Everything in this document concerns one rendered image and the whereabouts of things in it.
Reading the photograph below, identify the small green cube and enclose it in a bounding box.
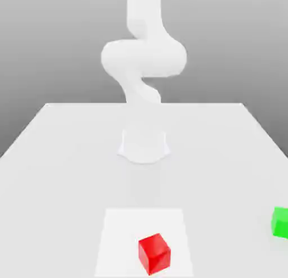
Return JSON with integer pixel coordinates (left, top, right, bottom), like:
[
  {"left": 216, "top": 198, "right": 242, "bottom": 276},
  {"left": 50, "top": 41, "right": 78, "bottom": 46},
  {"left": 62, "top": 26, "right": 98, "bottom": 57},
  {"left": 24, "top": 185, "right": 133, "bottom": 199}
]
[{"left": 271, "top": 206, "right": 288, "bottom": 240}]

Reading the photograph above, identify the small red cube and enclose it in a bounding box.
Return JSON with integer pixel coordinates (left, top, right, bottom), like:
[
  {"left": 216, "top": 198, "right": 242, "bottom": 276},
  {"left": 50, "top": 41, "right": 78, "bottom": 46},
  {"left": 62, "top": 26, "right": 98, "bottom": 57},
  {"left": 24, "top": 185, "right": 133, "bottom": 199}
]
[{"left": 138, "top": 233, "right": 172, "bottom": 276}]

